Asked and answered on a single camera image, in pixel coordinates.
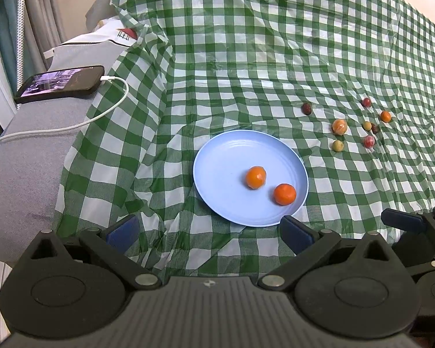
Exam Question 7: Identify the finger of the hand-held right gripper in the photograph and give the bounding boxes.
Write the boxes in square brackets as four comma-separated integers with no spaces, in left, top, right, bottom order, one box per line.
[380,206,435,262]

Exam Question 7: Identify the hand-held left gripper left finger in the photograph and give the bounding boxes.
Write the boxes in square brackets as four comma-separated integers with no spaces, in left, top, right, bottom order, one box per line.
[23,214,161,290]

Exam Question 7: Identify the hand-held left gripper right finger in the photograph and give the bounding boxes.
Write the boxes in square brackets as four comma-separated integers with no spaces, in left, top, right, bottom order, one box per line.
[258,215,400,291]

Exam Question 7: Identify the light blue plate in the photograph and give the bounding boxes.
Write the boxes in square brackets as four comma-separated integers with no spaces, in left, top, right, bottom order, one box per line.
[193,130,309,228]

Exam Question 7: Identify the plastic-wrapped orange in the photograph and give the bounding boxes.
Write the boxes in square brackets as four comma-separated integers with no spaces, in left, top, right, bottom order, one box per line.
[331,118,349,136]

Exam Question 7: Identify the round orange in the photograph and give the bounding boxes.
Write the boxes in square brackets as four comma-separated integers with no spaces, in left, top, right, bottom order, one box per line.
[273,183,297,206]
[246,166,267,190]

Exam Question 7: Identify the black smartphone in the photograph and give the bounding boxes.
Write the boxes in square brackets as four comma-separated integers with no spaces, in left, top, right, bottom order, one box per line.
[14,65,106,104]

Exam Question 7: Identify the green checked tablecloth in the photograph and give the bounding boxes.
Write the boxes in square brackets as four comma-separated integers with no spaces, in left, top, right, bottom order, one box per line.
[54,0,435,287]

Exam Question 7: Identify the white printed cloth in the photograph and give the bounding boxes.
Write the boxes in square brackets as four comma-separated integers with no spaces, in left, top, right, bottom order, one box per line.
[43,17,138,59]

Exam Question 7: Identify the white perforated pole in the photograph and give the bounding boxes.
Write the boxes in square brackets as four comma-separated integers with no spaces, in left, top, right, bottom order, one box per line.
[16,0,27,92]

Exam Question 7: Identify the grey and teal curtain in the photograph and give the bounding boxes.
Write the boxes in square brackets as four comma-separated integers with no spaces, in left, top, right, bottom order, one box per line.
[0,0,70,97]

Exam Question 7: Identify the white charging cable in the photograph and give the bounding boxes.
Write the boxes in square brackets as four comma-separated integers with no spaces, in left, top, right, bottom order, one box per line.
[0,75,130,164]

